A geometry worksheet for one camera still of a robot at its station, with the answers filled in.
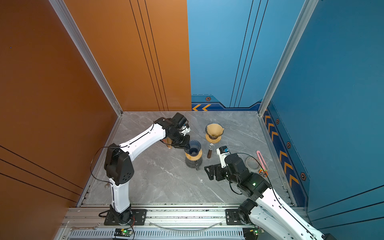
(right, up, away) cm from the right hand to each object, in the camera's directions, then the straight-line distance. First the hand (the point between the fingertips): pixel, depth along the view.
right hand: (211, 166), depth 74 cm
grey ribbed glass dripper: (+1, +14, +15) cm, 21 cm away
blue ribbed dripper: (-9, +7, +12) cm, 16 cm away
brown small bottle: (+1, +6, +16) cm, 17 cm away
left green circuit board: (-43, -31, -3) cm, 53 cm away
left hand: (-11, +9, +11) cm, 18 cm away
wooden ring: (-9, +2, +9) cm, 13 cm away
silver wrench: (-59, -14, +11) cm, 62 cm away
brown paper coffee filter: (+4, +18, +15) cm, 24 cm away
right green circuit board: (+18, -31, -3) cm, 36 cm away
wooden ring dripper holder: (+2, +11, +15) cm, 19 cm away
